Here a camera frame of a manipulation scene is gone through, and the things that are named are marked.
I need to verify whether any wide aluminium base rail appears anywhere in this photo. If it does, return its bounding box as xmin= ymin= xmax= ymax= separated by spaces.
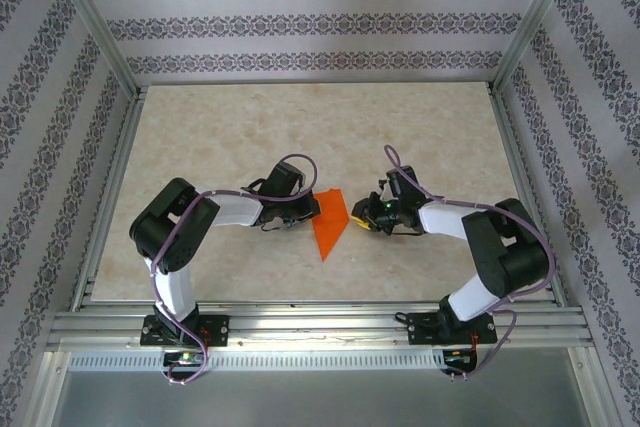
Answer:
xmin=47 ymin=302 xmax=594 ymax=354

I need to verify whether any aluminium frame post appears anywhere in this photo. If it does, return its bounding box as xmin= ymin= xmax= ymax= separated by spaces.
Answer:
xmin=491 ymin=0 xmax=585 ymax=96
xmin=42 ymin=0 xmax=142 ymax=101

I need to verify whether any grey metal sheet panel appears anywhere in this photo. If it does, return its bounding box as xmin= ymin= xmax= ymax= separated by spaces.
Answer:
xmin=49 ymin=369 xmax=589 ymax=427

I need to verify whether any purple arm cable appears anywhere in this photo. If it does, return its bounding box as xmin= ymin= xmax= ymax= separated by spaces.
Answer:
xmin=383 ymin=144 xmax=557 ymax=384
xmin=149 ymin=152 xmax=321 ymax=388

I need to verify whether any thin black left gripper cable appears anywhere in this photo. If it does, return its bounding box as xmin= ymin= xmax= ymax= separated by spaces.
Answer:
xmin=262 ymin=219 xmax=301 ymax=235

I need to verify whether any aluminium frame side rail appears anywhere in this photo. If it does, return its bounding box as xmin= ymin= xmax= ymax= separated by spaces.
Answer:
xmin=487 ymin=80 xmax=570 ymax=307
xmin=72 ymin=86 xmax=149 ymax=311

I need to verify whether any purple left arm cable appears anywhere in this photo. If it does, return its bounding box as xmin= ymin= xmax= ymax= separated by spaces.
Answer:
xmin=149 ymin=152 xmax=321 ymax=388

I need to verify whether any slotted grey cable duct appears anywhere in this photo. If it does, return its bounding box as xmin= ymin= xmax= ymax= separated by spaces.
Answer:
xmin=67 ymin=350 xmax=446 ymax=372

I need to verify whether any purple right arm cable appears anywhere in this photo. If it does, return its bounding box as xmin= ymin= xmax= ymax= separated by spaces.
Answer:
xmin=383 ymin=144 xmax=557 ymax=384

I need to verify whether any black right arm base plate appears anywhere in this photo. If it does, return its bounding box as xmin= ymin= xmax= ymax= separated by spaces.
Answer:
xmin=407 ymin=310 xmax=497 ymax=347

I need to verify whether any orange square paper sheet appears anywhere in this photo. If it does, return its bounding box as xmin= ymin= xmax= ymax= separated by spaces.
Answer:
xmin=310 ymin=187 xmax=350 ymax=262

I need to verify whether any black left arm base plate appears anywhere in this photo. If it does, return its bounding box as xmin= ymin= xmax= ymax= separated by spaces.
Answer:
xmin=141 ymin=314 xmax=231 ymax=348

